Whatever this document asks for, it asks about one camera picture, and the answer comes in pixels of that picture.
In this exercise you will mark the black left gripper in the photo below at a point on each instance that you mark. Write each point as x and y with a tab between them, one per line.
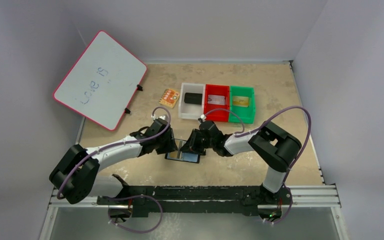
171	145

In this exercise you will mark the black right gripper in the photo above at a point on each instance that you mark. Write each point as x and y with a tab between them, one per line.
194	143

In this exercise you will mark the black leather card holder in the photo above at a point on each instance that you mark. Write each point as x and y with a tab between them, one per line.
189	157

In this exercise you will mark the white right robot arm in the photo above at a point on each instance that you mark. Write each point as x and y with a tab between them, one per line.
273	144

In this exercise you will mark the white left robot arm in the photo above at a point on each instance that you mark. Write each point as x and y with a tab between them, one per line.
75	176

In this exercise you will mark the clear card in red bin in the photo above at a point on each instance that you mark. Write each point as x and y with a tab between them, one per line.
216	100

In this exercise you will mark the orange card pack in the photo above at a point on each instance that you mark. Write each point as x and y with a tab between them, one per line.
169	97

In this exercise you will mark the gold card in green bin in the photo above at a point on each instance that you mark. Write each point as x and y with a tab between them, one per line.
240	101

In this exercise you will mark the white plastic bin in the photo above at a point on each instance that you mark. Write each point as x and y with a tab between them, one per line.
191	111

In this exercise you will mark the black object in white bin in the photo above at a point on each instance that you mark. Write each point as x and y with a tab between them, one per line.
193	98

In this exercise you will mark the red plastic bin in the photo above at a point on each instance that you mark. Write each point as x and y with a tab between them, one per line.
217	90

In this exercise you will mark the green plastic bin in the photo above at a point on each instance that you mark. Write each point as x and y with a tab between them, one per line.
246	114

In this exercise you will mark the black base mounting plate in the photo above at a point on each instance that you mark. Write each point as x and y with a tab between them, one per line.
247	200

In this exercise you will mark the pink framed whiteboard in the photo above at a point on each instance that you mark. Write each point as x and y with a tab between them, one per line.
102	82

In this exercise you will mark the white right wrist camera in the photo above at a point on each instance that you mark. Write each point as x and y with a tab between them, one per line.
202	118

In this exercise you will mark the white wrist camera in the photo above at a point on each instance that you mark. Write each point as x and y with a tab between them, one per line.
202	118
163	117

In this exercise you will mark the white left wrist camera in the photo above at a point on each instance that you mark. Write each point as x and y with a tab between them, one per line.
163	117

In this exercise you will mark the aluminium rail frame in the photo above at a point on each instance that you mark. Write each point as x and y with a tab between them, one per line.
314	214

